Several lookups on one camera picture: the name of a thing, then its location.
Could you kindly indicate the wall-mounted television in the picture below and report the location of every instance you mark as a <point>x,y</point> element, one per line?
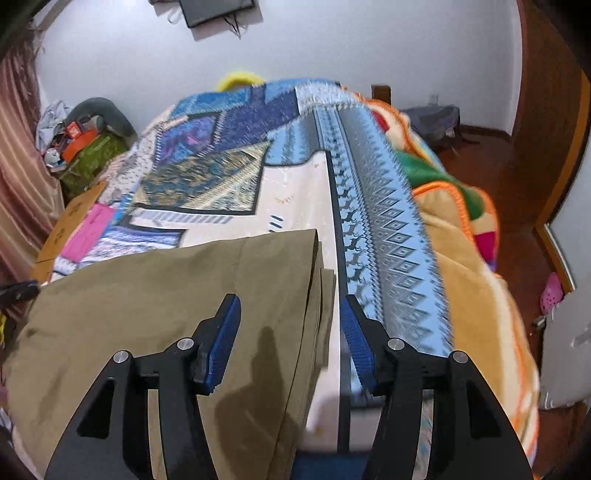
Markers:
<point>217,10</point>

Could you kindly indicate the grey cushion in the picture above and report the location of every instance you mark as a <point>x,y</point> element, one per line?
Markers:
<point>104,113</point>

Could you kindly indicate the striped pink curtain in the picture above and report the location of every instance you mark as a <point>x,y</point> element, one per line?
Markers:
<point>21,152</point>

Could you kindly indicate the orange plush blanket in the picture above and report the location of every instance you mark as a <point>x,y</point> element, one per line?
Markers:
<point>466,258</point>

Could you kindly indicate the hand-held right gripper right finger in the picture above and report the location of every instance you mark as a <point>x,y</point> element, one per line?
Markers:
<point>358,341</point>

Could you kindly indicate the pink paper sheet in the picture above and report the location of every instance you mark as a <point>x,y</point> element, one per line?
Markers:
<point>88,233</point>

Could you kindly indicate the pink slipper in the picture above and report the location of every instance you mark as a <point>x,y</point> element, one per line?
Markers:
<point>551,290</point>

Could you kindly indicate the cardboard box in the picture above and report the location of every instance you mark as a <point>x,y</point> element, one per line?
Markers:
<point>64,226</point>

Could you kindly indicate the khaki pants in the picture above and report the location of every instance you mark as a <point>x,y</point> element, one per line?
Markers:
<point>152,323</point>

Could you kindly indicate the blue patterned bed sheet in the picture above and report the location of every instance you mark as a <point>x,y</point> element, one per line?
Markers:
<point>295,175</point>

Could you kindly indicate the pile of clutter and bags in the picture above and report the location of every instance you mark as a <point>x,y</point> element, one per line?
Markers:
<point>85,150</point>

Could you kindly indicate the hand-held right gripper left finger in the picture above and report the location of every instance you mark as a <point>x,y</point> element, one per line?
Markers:
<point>225,341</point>

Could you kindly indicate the wooden door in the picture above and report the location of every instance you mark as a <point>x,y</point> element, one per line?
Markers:
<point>545,106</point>

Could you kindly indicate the wooden chair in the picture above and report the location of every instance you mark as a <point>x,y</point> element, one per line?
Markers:
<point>381,93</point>

